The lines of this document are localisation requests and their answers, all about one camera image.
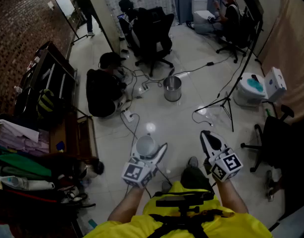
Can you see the green cloth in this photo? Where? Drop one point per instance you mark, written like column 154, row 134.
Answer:
column 20, row 161

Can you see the person's grey shoe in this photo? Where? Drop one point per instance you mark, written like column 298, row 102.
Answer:
column 192, row 161
column 166, row 186

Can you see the pile of pale cloths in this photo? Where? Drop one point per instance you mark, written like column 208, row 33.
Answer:
column 15, row 137

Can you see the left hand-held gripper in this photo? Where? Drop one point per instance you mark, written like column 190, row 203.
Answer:
column 138, row 173

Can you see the tablet with lit screen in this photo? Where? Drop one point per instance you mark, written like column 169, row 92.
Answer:
column 121, row 16

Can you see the person's right grey shoe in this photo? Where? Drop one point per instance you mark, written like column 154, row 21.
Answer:
column 192, row 161

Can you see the person's left grey shoe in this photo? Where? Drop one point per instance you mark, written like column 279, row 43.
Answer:
column 166, row 186

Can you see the steel bucket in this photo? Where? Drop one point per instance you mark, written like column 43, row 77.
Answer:
column 172, row 89

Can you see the white power strip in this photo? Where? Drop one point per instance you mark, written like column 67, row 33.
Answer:
column 143, row 90
column 128, row 116

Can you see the person's right leg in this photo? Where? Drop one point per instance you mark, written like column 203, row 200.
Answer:
column 194, row 177

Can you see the white plastic bottle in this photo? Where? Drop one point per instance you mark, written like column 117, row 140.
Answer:
column 30, row 183

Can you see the yellow and black backpack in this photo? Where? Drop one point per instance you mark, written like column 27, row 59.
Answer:
column 45, row 103

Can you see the brown wooden cabinet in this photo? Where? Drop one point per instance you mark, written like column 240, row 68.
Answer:
column 85, row 137

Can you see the plain white toilet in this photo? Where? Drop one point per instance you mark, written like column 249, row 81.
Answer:
column 200, row 16

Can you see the black chest camera mount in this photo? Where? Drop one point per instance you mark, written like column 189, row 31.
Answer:
column 181, row 202

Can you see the black office chair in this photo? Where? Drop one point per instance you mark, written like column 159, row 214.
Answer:
column 154, row 33
column 243, row 33
column 275, row 142

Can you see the person's yellow shirt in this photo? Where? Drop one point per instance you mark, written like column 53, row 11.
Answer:
column 228, row 227

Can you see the person's right forearm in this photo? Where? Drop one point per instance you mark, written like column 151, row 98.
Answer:
column 231, row 197

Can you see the white board on stand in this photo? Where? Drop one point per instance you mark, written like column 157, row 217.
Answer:
column 64, row 4

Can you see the teal cloth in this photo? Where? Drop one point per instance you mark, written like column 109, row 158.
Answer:
column 254, row 85

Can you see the black tripod stand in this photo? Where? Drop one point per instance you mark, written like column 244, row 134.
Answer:
column 226, row 100

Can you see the black shelf unit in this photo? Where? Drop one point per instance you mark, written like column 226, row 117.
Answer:
column 55, row 78

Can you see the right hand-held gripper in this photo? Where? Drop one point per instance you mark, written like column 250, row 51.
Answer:
column 227, row 165

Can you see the person's left forearm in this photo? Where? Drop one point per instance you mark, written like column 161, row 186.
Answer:
column 127, row 204

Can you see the black power adapter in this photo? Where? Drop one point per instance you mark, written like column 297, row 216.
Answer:
column 210, row 63

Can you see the white toilet with blue stains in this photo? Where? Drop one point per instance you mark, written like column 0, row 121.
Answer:
column 248, row 95

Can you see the beige fabric partition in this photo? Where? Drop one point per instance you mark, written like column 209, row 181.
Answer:
column 288, row 46

